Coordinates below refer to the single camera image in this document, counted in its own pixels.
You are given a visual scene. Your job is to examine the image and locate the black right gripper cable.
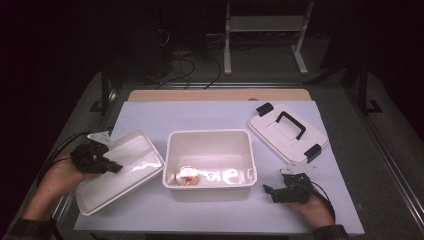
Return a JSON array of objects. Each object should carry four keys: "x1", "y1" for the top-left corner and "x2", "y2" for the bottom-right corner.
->
[{"x1": 310, "y1": 180, "x2": 336, "y2": 222}]

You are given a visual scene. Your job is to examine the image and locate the black upright post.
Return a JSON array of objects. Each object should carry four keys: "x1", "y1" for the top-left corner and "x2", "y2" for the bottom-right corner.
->
[
  {"x1": 90, "y1": 62, "x2": 117, "y2": 116},
  {"x1": 357, "y1": 62, "x2": 384, "y2": 116}
]

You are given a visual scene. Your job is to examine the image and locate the grey metal stand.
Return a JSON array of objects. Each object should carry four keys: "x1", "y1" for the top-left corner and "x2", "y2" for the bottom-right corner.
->
[{"x1": 223, "y1": 1, "x2": 315, "y2": 76}]

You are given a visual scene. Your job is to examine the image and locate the white plastic tray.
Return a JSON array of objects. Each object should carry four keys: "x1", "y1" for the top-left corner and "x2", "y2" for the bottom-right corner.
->
[{"x1": 73, "y1": 129, "x2": 166, "y2": 217}]

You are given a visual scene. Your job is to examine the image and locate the black floor cables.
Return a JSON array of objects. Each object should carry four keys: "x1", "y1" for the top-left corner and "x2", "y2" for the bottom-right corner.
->
[{"x1": 155, "y1": 29, "x2": 223, "y2": 91}]

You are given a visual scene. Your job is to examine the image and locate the white lid with black handle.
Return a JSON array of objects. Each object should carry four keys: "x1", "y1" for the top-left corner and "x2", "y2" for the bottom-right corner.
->
[{"x1": 247, "y1": 101, "x2": 330, "y2": 165}]

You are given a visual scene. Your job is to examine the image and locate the person's left hand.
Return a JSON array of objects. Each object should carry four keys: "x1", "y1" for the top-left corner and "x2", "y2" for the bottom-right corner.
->
[{"x1": 39, "y1": 155, "x2": 102, "y2": 203}]

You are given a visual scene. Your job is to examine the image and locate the aluminium table frame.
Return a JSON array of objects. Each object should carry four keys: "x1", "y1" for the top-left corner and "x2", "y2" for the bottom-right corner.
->
[{"x1": 0, "y1": 81, "x2": 424, "y2": 240}]

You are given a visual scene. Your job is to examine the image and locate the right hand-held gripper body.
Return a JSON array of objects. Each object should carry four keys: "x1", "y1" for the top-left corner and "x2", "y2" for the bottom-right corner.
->
[{"x1": 271, "y1": 161, "x2": 318, "y2": 204}]

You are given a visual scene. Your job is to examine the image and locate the white plastic storage box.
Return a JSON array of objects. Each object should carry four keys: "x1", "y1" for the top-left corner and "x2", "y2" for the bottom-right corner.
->
[{"x1": 161, "y1": 128, "x2": 258, "y2": 203}]

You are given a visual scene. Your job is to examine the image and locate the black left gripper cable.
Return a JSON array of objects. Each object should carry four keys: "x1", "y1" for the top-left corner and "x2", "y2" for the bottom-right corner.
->
[{"x1": 35, "y1": 131, "x2": 92, "y2": 188}]

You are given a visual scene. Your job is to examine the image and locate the white table cover board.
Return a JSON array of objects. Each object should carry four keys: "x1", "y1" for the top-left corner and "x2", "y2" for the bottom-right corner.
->
[{"x1": 73, "y1": 99, "x2": 366, "y2": 236}]

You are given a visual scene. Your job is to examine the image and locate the person's right hand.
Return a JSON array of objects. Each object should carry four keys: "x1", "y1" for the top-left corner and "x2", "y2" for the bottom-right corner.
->
[{"x1": 285, "y1": 193, "x2": 335, "y2": 230}]

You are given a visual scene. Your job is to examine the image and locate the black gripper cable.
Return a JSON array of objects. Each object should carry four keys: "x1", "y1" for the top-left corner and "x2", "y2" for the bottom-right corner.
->
[
  {"x1": 310, "y1": 180, "x2": 336, "y2": 222},
  {"x1": 35, "y1": 131, "x2": 92, "y2": 188}
]

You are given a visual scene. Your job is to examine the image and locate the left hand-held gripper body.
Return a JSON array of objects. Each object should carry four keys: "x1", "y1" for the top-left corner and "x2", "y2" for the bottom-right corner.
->
[{"x1": 69, "y1": 131, "x2": 113, "y2": 175}]

